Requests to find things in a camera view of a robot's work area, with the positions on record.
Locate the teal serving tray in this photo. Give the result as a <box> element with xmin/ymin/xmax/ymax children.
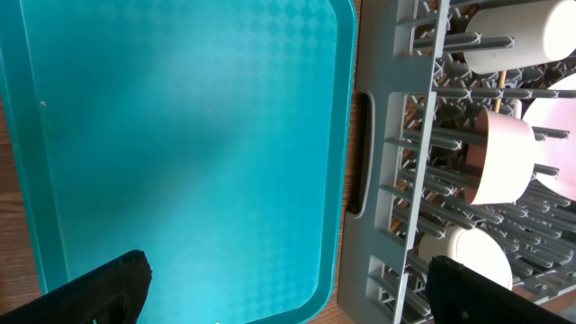
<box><xmin>1</xmin><ymin>0</ymin><xmax>357</xmax><ymax>323</ymax></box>

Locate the grey dishwasher rack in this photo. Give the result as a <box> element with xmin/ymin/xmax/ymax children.
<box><xmin>337</xmin><ymin>1</ymin><xmax>575</xmax><ymax>323</ymax></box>

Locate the large white plate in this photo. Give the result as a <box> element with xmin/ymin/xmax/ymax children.
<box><xmin>521</xmin><ymin>74</ymin><xmax>576</xmax><ymax>203</ymax></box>

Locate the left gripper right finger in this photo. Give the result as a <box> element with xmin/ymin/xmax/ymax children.
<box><xmin>426</xmin><ymin>256</ymin><xmax>570</xmax><ymax>324</ymax></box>

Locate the white paper cup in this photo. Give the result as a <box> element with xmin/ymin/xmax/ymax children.
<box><xmin>463</xmin><ymin>0</ymin><xmax>575</xmax><ymax>75</ymax></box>

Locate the white bowl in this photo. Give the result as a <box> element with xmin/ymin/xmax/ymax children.
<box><xmin>418</xmin><ymin>226</ymin><xmax>513</xmax><ymax>290</ymax></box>

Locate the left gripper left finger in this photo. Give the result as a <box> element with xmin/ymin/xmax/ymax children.
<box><xmin>1</xmin><ymin>249</ymin><xmax>152</xmax><ymax>324</ymax></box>

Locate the wooden chopstick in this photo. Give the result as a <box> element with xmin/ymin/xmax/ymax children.
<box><xmin>493</xmin><ymin>69</ymin><xmax>508</xmax><ymax>113</ymax></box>

